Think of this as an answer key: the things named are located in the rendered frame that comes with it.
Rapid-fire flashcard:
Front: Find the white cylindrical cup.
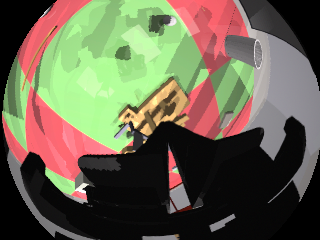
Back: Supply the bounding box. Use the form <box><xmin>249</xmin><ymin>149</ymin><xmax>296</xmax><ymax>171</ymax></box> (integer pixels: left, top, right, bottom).
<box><xmin>224</xmin><ymin>35</ymin><xmax>263</xmax><ymax>69</ymax></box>

